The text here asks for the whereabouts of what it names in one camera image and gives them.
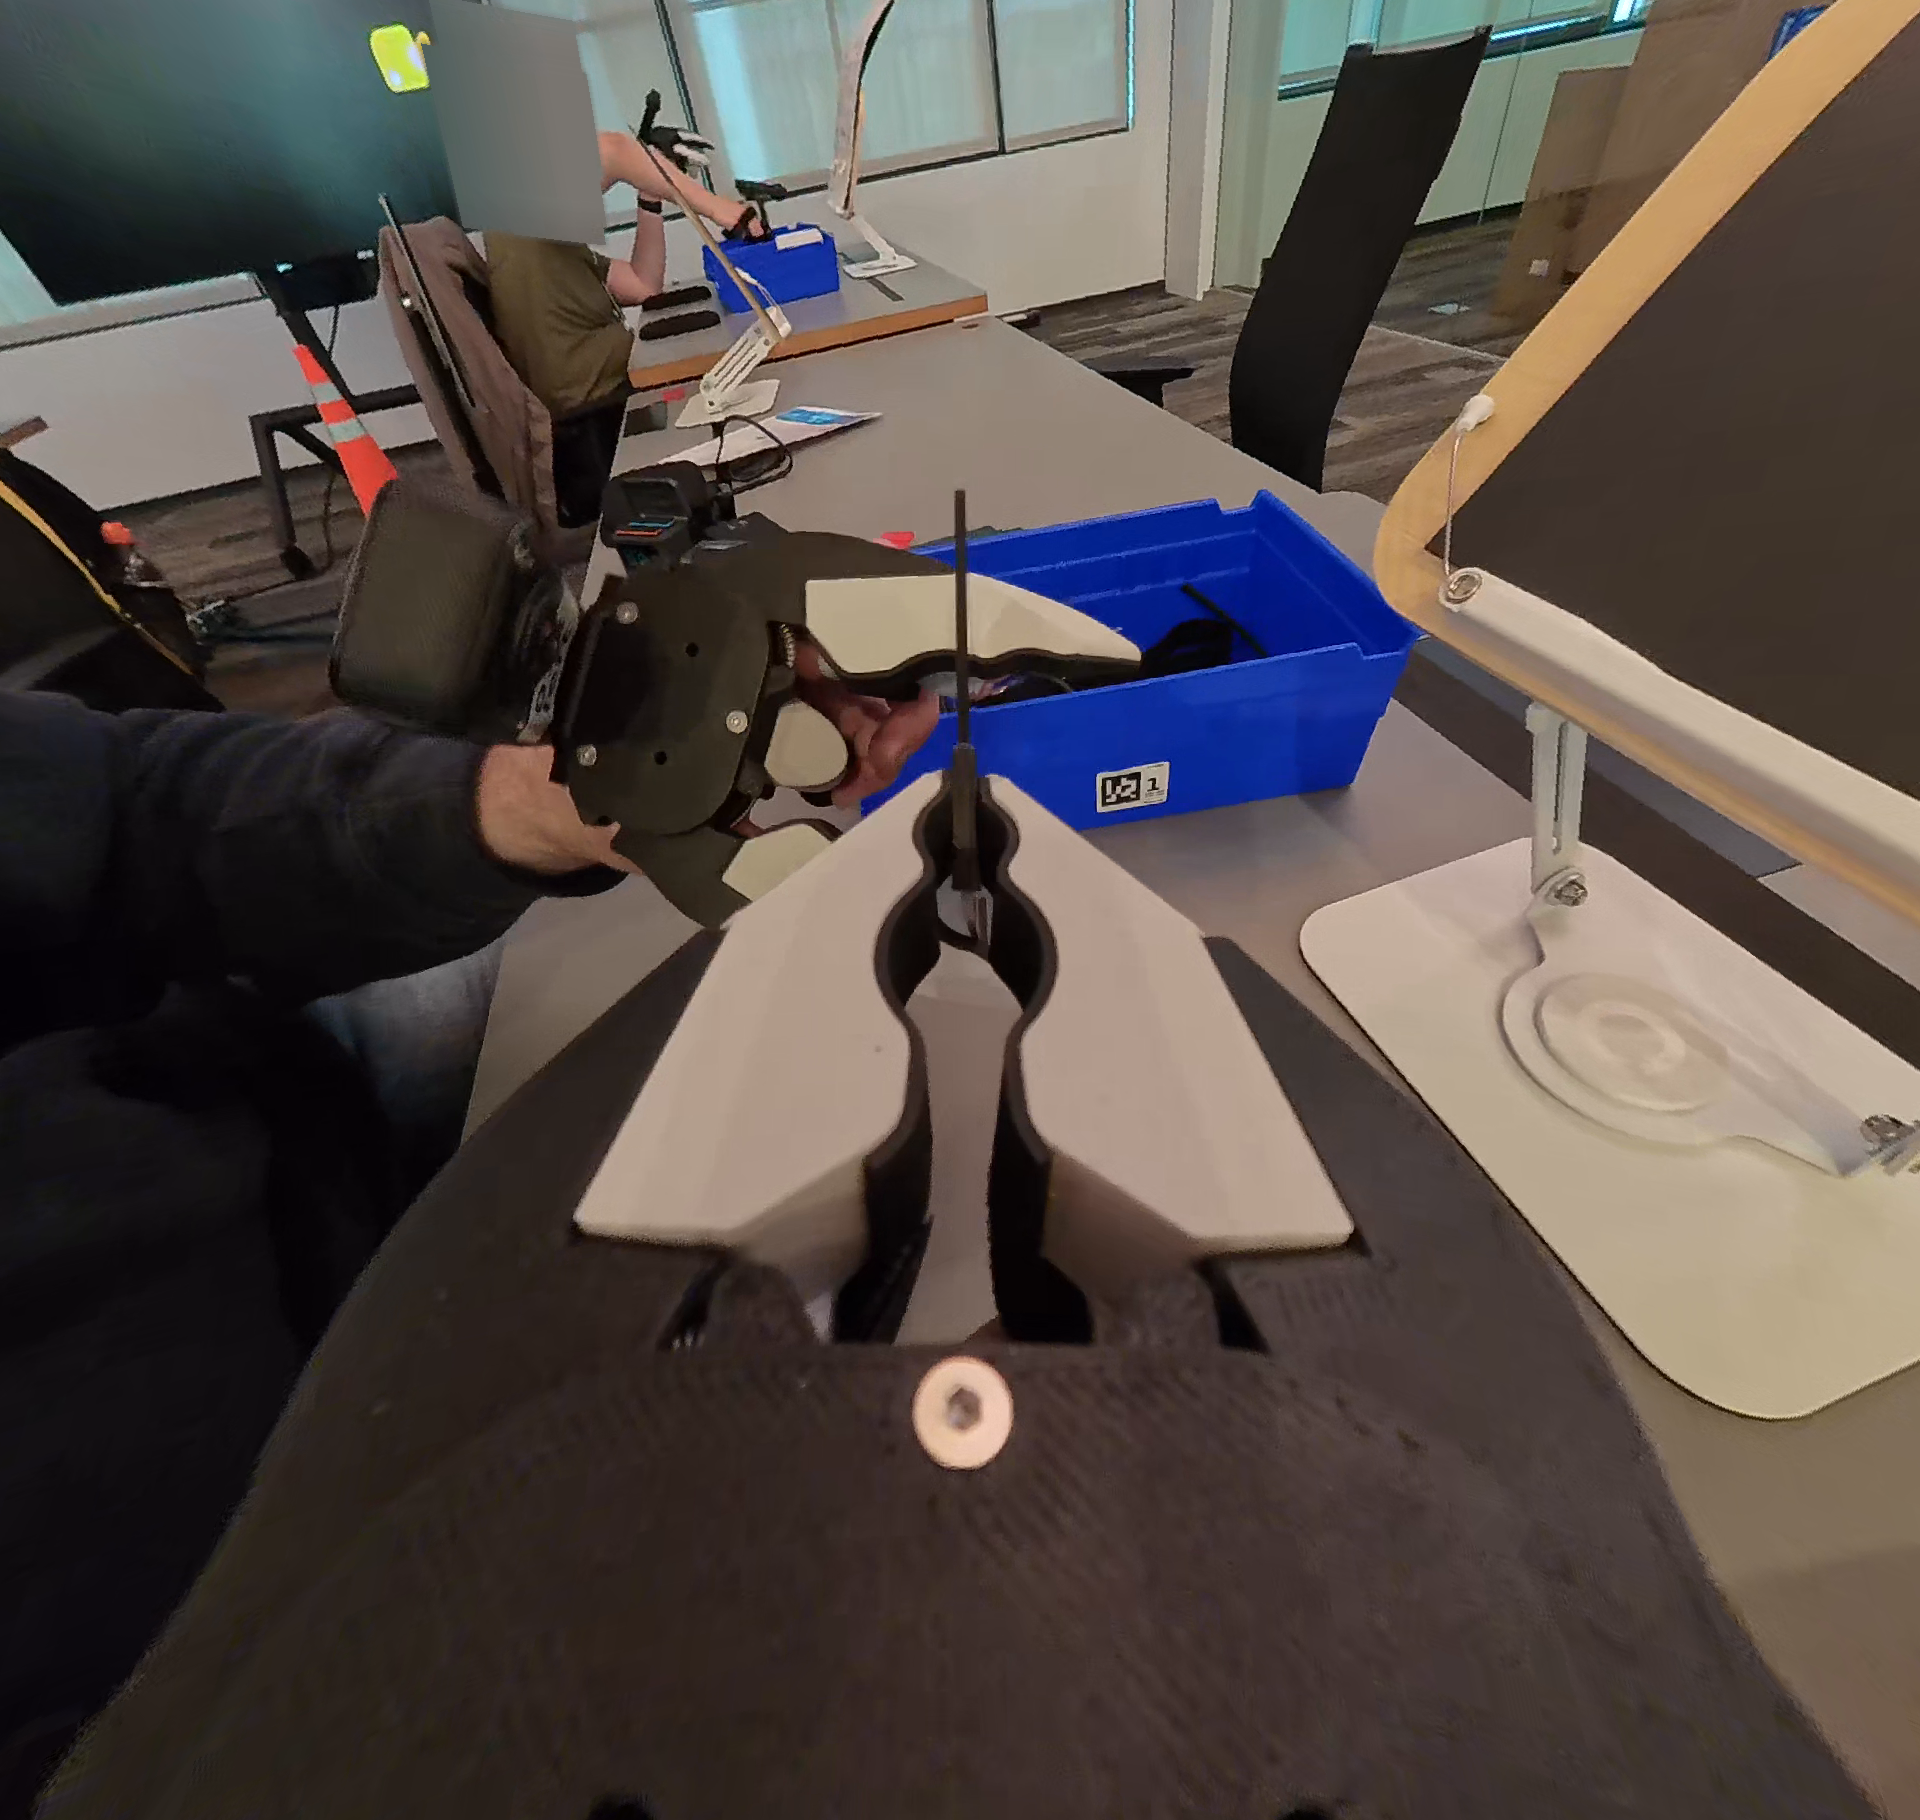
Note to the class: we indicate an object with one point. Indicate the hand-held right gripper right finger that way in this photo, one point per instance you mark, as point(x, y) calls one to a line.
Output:
point(1202, 1102)

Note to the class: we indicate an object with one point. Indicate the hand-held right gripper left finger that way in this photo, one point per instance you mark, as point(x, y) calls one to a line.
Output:
point(721, 1102)

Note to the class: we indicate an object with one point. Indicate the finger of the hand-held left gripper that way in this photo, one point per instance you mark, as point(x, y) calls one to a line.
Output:
point(961, 621)
point(773, 857)

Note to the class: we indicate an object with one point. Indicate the blue plastic bin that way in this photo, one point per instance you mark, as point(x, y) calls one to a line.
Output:
point(773, 271)
point(1260, 712)

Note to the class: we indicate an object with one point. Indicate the person's left forearm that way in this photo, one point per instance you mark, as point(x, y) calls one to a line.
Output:
point(270, 845)

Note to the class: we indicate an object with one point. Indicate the person's left hand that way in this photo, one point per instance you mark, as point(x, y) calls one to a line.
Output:
point(542, 808)

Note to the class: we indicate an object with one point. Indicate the long wooden table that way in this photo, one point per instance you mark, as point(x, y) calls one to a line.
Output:
point(841, 336)

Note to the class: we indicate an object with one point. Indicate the office chair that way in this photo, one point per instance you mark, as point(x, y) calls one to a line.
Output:
point(465, 381)

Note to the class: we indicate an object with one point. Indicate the black pillar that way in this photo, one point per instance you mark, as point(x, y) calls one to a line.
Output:
point(1350, 261)

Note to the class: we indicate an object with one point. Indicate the person's dark clothing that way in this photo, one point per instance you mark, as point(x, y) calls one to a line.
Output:
point(181, 1312)

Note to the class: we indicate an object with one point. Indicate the brown cardboard box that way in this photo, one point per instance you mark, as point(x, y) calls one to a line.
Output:
point(1577, 186)

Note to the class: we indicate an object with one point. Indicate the black monitor screen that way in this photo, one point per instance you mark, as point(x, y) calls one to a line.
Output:
point(181, 80)

